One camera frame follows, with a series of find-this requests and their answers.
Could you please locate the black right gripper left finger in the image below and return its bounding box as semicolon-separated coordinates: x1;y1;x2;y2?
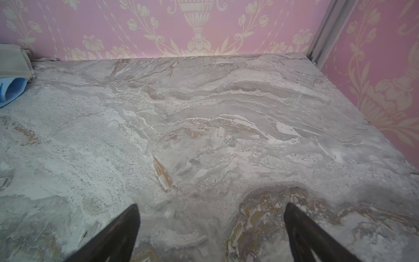
66;204;141;262

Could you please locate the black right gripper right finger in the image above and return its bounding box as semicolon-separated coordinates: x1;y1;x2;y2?
284;203;359;262

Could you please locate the light blue shirt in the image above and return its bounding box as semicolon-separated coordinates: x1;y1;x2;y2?
1;77;28;108

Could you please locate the grey crumpled cloth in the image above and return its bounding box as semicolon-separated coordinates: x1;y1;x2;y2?
0;44;35;82

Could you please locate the aluminium corner post right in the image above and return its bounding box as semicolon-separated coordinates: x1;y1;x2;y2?
306;0;358;70

